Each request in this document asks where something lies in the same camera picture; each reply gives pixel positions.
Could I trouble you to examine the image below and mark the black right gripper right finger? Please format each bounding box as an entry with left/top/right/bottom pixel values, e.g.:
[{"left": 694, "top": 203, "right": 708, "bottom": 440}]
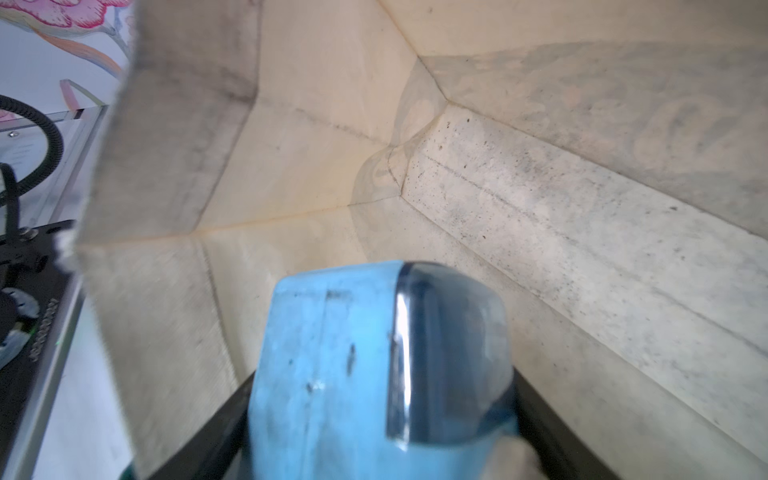
[{"left": 513, "top": 371, "right": 618, "bottom": 480}]

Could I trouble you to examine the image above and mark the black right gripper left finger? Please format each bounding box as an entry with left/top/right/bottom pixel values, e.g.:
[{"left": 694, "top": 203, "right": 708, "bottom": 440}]
[{"left": 150, "top": 373, "right": 255, "bottom": 479}]

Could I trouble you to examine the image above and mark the cream canvas tote bag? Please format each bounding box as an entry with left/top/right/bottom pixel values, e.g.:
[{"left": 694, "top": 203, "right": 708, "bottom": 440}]
[{"left": 74, "top": 1, "right": 767, "bottom": 479}]

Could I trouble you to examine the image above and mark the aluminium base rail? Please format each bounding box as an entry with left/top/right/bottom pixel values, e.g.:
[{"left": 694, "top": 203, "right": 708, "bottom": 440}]
[{"left": 1, "top": 96, "right": 107, "bottom": 479}]

